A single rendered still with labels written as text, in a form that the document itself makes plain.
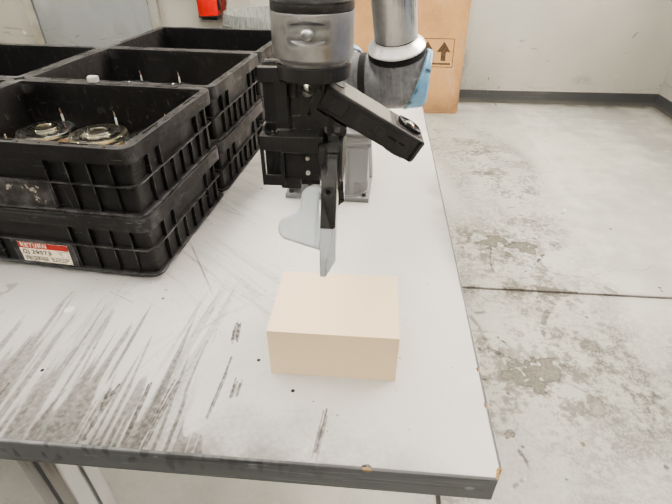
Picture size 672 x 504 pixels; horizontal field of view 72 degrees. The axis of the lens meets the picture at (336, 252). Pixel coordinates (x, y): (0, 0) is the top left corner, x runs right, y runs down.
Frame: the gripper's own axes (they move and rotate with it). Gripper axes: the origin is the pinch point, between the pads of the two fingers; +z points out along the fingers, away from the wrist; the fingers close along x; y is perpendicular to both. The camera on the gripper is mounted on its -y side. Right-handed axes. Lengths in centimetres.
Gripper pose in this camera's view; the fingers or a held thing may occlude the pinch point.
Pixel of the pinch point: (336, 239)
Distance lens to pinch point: 54.9
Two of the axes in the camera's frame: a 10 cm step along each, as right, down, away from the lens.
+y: -10.0, -0.5, 0.7
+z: 0.0, 8.2, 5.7
